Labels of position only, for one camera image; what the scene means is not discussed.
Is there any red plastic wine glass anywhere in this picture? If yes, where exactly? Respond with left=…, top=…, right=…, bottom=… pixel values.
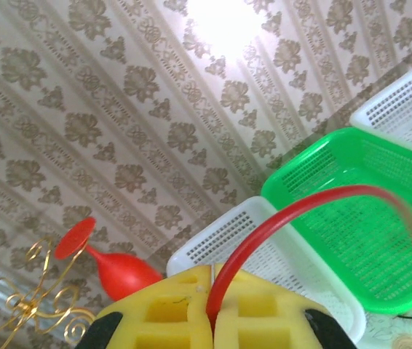
left=53, top=217, right=164, bottom=302

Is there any thin red cable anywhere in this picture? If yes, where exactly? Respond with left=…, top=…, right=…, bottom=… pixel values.
left=205, top=184, right=412, bottom=324

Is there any white plastic mesh basket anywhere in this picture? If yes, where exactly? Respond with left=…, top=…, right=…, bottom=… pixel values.
left=165, top=196, right=368, bottom=345
left=349, top=54, right=412, bottom=161

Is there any gold wire glass rack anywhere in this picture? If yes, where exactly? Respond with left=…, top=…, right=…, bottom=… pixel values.
left=0, top=235, right=96, bottom=345

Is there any floral tablecloth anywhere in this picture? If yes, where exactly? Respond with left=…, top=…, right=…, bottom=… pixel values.
left=358, top=290, right=412, bottom=349

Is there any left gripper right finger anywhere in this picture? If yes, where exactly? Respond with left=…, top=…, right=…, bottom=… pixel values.
left=211, top=263, right=358, bottom=349

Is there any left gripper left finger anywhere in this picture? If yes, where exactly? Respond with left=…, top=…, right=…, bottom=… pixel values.
left=74, top=264, right=214, bottom=349

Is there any green plastic mesh basket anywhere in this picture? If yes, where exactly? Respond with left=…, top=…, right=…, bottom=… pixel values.
left=260, top=127, right=412, bottom=316

